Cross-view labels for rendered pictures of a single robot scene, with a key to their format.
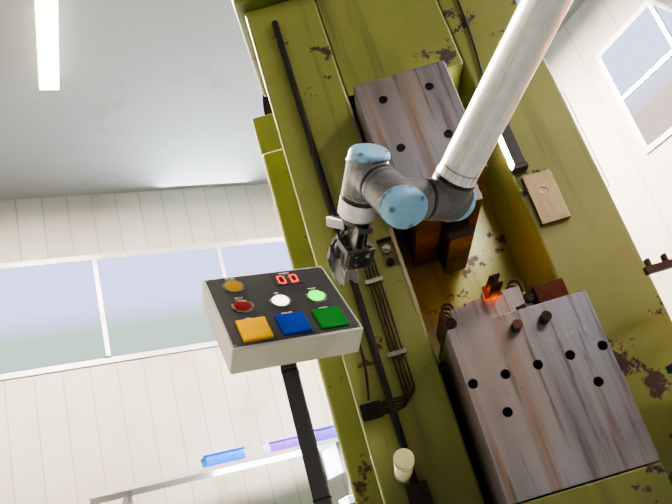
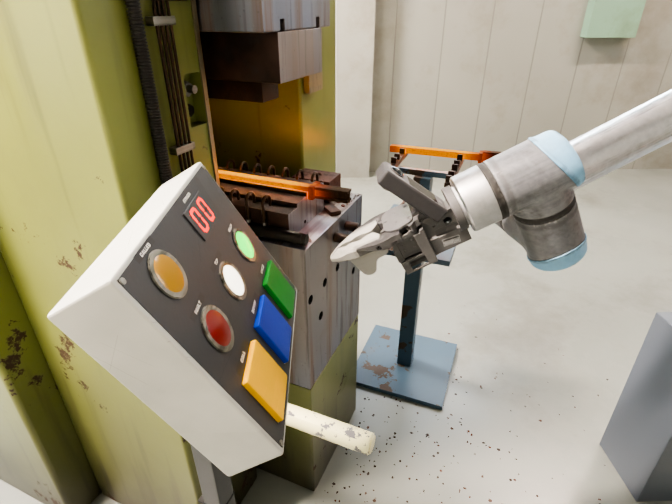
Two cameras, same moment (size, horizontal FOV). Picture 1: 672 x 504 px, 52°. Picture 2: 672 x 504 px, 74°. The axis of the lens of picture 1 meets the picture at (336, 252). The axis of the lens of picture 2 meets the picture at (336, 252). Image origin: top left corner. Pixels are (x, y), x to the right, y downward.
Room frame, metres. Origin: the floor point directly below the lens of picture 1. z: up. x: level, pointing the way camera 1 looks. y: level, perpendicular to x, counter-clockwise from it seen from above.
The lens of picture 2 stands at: (1.32, 0.57, 1.41)
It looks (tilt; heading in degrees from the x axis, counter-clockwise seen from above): 29 degrees down; 294
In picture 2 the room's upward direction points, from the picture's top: straight up
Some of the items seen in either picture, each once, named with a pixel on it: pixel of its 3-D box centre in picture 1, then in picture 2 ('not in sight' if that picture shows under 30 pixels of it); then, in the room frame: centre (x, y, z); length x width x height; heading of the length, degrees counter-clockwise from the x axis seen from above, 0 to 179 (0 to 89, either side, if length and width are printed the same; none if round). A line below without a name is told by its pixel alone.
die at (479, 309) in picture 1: (479, 327); (238, 195); (2.03, -0.35, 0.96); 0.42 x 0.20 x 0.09; 1
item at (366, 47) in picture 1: (387, 65); not in sight; (2.18, -0.39, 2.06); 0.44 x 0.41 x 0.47; 1
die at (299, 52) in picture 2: (441, 223); (221, 50); (2.03, -0.35, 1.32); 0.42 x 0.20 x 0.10; 1
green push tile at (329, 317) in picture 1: (330, 318); (277, 290); (1.66, 0.06, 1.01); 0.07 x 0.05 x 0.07; 116
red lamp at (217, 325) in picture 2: (242, 305); (217, 328); (1.61, 0.26, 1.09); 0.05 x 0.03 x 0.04; 91
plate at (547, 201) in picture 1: (545, 197); (312, 60); (1.95, -0.66, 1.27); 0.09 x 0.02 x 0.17; 91
